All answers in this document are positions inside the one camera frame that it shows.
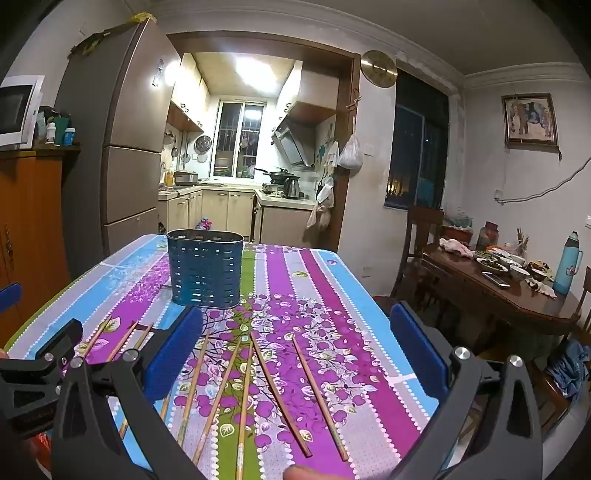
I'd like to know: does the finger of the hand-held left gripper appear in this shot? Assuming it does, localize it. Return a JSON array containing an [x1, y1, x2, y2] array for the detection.
[[0, 283, 23, 317], [0, 318, 84, 437]]

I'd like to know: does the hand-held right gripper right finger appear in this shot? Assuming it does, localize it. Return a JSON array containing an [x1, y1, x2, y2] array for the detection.
[[388, 301, 544, 480]]

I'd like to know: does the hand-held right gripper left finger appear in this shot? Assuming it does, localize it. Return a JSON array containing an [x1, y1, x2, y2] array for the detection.
[[50, 306, 206, 480]]

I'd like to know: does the blue perforated utensil holder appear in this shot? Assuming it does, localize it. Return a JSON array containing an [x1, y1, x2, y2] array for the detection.
[[166, 228, 245, 308]]

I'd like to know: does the person's right hand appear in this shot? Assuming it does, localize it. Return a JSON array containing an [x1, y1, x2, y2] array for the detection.
[[283, 465, 334, 480]]

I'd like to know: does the dark wooden dining table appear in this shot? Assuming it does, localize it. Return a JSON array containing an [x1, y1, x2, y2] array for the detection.
[[422, 240, 580, 337]]

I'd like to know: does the orange wooden cabinet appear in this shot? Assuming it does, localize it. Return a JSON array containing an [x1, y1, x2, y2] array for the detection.
[[0, 145, 81, 347]]

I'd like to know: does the floral striped tablecloth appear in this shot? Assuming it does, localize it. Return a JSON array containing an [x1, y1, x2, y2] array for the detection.
[[4, 233, 439, 480]]

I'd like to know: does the orange plastic bag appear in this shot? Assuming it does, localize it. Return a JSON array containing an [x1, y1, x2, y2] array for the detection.
[[28, 431, 52, 476]]

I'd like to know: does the pink cloth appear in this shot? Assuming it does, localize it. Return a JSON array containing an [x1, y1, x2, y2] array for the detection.
[[438, 237, 474, 259]]

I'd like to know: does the plate of greens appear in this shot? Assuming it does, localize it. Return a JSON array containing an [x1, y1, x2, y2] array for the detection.
[[475, 257, 509, 274]]

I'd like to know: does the dark wooden chair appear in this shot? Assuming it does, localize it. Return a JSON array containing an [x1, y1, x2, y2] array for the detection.
[[392, 205, 446, 301]]

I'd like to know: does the glass jar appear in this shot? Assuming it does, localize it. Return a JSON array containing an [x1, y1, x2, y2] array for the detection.
[[475, 222, 499, 252]]

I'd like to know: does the white crumpled cloth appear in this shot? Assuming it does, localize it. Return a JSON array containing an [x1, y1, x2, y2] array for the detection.
[[526, 279, 558, 300]]

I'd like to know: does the beige kitchen base cabinet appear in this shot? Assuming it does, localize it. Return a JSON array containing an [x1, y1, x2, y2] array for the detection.
[[253, 191, 319, 247], [158, 187, 256, 241]]

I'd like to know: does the brown wooden chair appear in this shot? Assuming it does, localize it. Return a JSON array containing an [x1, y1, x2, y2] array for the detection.
[[526, 295, 591, 435]]

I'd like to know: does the blue clothing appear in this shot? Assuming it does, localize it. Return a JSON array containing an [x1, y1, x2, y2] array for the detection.
[[547, 339, 591, 402]]

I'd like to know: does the beige hanging bag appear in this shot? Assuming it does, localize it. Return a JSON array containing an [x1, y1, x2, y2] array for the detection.
[[306, 178, 334, 230]]

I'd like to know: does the light blue thermos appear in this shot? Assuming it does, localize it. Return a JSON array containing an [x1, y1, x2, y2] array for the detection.
[[553, 231, 583, 296]]

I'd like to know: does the white microwave oven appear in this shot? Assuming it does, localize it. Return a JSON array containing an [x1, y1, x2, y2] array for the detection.
[[0, 75, 45, 149]]

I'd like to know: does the white hanging plastic bag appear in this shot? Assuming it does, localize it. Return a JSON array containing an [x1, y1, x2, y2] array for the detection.
[[336, 134, 364, 169]]

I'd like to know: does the black wok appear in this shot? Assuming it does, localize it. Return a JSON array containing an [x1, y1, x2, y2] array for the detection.
[[254, 167, 296, 184]]

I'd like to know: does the dark room window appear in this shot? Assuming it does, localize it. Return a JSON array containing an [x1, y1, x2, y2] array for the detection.
[[383, 69, 450, 210]]

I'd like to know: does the grey refrigerator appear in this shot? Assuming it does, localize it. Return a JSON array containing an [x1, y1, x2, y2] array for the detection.
[[55, 18, 183, 278]]

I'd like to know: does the barred kitchen window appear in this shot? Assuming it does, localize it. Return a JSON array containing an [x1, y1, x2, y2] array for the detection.
[[215, 99, 267, 178]]

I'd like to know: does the steel range hood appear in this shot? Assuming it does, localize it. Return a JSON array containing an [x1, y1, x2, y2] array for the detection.
[[271, 115, 319, 168]]

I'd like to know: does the framed elephant picture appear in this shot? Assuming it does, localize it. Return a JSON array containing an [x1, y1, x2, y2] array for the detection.
[[502, 93, 560, 148]]

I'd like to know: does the yellow green bundle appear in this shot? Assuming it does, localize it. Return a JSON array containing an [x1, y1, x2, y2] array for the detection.
[[69, 13, 155, 58]]

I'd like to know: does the kitchen ceiling light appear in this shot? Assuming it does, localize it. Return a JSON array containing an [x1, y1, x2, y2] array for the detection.
[[233, 55, 296, 88]]

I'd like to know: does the wall power cable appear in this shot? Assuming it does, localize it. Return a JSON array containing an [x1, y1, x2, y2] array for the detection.
[[494, 157, 591, 204]]

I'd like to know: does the beige kitchen wall cabinet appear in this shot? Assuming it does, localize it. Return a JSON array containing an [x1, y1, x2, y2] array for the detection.
[[277, 69, 340, 123], [166, 53, 211, 134]]

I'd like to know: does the gold round wall clock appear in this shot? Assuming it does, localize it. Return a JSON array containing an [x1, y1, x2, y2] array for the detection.
[[360, 50, 399, 88]]

